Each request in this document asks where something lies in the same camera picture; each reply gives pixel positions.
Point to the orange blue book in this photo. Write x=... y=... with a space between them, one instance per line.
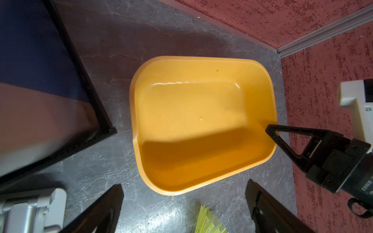
x=33 y=54

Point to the black mesh file organizer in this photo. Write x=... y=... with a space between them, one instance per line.
x=81 y=141

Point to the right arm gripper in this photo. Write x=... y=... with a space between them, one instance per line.
x=334 y=164

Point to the right aluminium corner post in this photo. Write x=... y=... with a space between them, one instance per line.
x=340 y=26

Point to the white grey book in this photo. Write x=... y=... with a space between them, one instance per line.
x=35 y=124

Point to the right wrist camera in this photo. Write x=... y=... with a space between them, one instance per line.
x=357 y=96

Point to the yellow plastic storage box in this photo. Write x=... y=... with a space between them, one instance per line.
x=198 y=120

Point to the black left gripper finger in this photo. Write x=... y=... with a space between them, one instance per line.
x=102 y=216

